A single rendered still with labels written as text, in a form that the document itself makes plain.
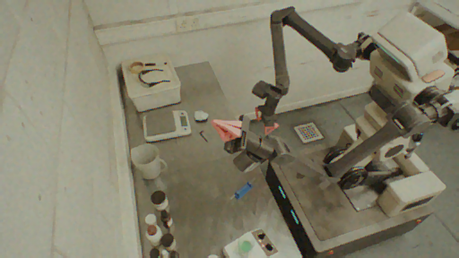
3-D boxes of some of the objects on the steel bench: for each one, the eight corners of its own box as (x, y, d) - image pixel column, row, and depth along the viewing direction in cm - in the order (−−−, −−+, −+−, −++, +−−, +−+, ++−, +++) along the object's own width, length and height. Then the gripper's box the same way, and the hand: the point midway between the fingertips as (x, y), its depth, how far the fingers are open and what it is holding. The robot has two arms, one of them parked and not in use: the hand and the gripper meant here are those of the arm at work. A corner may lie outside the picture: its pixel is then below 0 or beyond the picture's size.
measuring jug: (175, 167, 149) (171, 150, 138) (163, 187, 141) (158, 171, 130) (144, 157, 153) (137, 140, 142) (131, 176, 145) (123, 159, 134)
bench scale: (191, 134, 164) (191, 129, 160) (145, 143, 160) (143, 138, 156) (186, 112, 176) (186, 107, 172) (143, 119, 172) (142, 114, 168)
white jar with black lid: (151, 202, 136) (147, 195, 130) (163, 194, 139) (160, 187, 133) (158, 213, 132) (155, 206, 127) (170, 204, 135) (168, 197, 130)
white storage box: (170, 70, 204) (167, 52, 193) (184, 103, 181) (181, 85, 170) (125, 79, 196) (120, 62, 185) (134, 116, 174) (128, 98, 163)
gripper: (264, 124, 82) (222, 99, 75) (261, 157, 77) (215, 133, 70) (249, 131, 87) (208, 108, 80) (245, 161, 83) (200, 141, 75)
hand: (214, 122), depth 75 cm, fingers closed
